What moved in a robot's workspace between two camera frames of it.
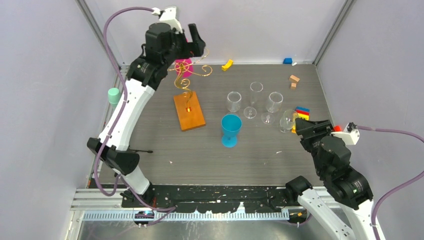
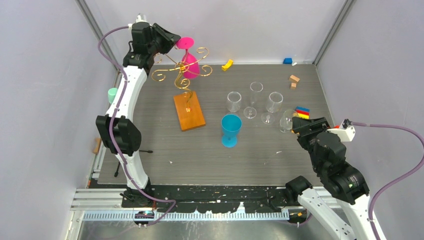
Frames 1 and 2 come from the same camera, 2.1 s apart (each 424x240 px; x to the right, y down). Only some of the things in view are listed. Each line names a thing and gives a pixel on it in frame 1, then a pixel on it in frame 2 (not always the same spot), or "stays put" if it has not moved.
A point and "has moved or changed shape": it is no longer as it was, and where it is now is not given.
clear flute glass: x=250 y=112 stays put
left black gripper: x=198 y=44 to x=165 y=36
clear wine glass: x=287 y=121 stays put
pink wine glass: x=184 y=67 has moved or changed shape
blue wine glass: x=231 y=125 stays put
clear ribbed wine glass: x=274 y=104 stays put
